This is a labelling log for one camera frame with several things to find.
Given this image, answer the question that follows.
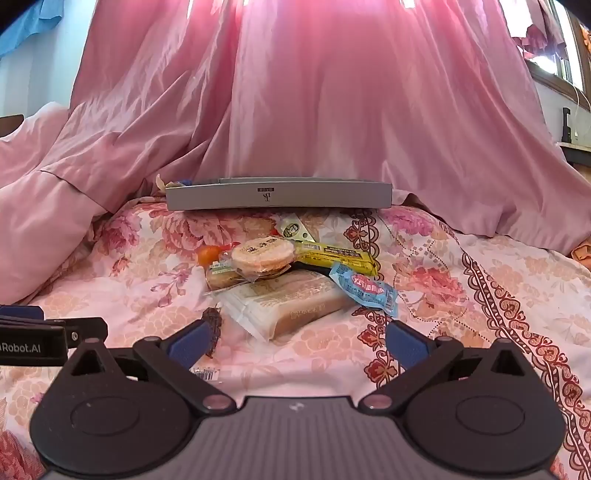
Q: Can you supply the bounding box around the clear bread packet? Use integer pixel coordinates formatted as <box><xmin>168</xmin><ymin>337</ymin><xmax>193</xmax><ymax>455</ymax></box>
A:
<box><xmin>216</xmin><ymin>269</ymin><xmax>357</xmax><ymax>343</ymax></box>

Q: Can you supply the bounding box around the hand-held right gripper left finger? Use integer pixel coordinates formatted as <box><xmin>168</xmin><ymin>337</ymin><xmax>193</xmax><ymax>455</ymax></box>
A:
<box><xmin>60</xmin><ymin>318</ymin><xmax>237</xmax><ymax>415</ymax></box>

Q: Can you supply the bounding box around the hanging pink garment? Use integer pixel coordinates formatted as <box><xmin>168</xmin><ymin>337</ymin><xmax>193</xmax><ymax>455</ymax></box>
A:
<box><xmin>510</xmin><ymin>0</ymin><xmax>570</xmax><ymax>61</ymax></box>

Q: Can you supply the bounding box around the dark wooden headboard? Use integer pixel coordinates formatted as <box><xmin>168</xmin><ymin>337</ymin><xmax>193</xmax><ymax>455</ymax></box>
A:
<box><xmin>0</xmin><ymin>114</ymin><xmax>25</xmax><ymax>138</ymax></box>

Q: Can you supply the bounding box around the red-edged clear snack packet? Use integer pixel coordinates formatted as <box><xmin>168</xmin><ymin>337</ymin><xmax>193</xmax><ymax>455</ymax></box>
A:
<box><xmin>203</xmin><ymin>244</ymin><xmax>245</xmax><ymax>292</ymax></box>

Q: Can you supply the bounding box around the grey shallow box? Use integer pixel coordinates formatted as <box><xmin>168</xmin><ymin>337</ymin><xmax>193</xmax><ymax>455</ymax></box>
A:
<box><xmin>165</xmin><ymin>176</ymin><xmax>394</xmax><ymax>212</ymax></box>

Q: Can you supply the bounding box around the wooden side desk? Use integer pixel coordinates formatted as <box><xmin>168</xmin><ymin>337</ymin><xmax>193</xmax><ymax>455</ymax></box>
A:
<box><xmin>558</xmin><ymin>141</ymin><xmax>591</xmax><ymax>168</ymax></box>

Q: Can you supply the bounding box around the blue candy packet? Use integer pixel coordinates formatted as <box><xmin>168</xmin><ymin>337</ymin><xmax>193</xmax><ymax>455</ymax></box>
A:
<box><xmin>329</xmin><ymin>262</ymin><xmax>400</xmax><ymax>318</ymax></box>

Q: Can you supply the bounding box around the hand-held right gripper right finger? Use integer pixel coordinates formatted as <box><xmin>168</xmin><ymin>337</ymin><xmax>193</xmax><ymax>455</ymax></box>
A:
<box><xmin>359</xmin><ymin>320</ymin><xmax>536</xmax><ymax>415</ymax></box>

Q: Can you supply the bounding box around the pink curtain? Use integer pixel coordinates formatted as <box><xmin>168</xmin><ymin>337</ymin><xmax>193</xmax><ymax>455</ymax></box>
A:
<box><xmin>69</xmin><ymin>0</ymin><xmax>591</xmax><ymax>257</ymax></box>

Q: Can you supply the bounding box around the pink quilt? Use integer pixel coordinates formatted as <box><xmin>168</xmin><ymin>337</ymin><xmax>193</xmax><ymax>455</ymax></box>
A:
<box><xmin>0</xmin><ymin>102</ymin><xmax>160</xmax><ymax>305</ymax></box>

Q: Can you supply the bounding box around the round rice cracker packet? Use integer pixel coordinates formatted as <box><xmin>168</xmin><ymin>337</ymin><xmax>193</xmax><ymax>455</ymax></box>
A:
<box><xmin>230</xmin><ymin>237</ymin><xmax>296</xmax><ymax>280</ymax></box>

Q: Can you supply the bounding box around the window frame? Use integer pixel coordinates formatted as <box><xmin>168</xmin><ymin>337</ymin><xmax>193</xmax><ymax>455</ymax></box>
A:
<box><xmin>526</xmin><ymin>0</ymin><xmax>591</xmax><ymax>114</ymax></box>

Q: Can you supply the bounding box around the dark brown snack piece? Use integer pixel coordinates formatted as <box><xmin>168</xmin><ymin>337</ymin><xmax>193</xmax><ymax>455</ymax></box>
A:
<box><xmin>201</xmin><ymin>306</ymin><xmax>225</xmax><ymax>360</ymax></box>

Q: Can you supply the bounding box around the yellow snack bar packet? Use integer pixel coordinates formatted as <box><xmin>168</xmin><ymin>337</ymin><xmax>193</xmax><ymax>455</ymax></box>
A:
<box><xmin>290</xmin><ymin>239</ymin><xmax>380</xmax><ymax>278</ymax></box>

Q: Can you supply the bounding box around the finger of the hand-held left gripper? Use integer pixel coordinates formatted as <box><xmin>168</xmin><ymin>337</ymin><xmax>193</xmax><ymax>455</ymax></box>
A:
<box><xmin>0</xmin><ymin>305</ymin><xmax>45</xmax><ymax>320</ymax></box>
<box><xmin>65</xmin><ymin>318</ymin><xmax>109</xmax><ymax>350</ymax></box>

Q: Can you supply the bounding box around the blue cloth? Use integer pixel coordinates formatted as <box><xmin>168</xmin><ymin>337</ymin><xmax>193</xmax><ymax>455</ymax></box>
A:
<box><xmin>0</xmin><ymin>0</ymin><xmax>65</xmax><ymax>58</ymax></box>

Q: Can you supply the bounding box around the floral bedsheet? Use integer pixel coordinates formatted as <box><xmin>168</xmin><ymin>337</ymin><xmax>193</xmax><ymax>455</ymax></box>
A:
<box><xmin>0</xmin><ymin>196</ymin><xmax>591</xmax><ymax>480</ymax></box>

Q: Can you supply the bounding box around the white yellow small packet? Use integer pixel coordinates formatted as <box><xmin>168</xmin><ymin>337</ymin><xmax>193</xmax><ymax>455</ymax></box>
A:
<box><xmin>273</xmin><ymin>216</ymin><xmax>317</xmax><ymax>244</ymax></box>

